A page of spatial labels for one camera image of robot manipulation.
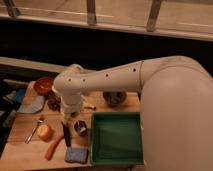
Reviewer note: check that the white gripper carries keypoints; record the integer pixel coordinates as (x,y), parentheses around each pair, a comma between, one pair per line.
(70,115)

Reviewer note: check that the orange red pepper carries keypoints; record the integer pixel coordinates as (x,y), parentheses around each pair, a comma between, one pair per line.
(51,149)

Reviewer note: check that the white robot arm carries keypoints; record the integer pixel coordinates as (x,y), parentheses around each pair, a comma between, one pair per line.
(176,107)

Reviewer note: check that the small dark metal cup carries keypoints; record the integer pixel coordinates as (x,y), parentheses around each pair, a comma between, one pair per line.
(80,128)

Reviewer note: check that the yellow banana piece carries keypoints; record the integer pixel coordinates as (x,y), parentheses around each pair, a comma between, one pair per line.
(90,107)

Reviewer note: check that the purple grapes bunch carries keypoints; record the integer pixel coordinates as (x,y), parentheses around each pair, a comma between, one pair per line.
(54,104)

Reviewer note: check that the yellow orange fruit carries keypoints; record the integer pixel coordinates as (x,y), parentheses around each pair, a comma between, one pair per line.
(44,132)

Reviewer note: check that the red bowl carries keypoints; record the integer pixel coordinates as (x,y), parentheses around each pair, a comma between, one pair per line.
(43,86)

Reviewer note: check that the dark brown bowl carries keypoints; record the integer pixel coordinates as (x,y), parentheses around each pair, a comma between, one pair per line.
(114,99)

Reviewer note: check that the blue sponge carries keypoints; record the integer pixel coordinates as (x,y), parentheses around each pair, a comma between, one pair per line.
(76,155)

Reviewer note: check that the wooden board table top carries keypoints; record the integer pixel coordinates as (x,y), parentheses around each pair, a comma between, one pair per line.
(17,155)

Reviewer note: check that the blue object at left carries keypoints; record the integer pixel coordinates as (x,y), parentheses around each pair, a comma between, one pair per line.
(16,96)

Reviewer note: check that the green plastic tray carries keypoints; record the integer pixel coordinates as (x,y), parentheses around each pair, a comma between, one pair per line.
(116,139)

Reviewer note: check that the black handled knife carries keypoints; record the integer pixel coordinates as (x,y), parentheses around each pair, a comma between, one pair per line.
(67,134)

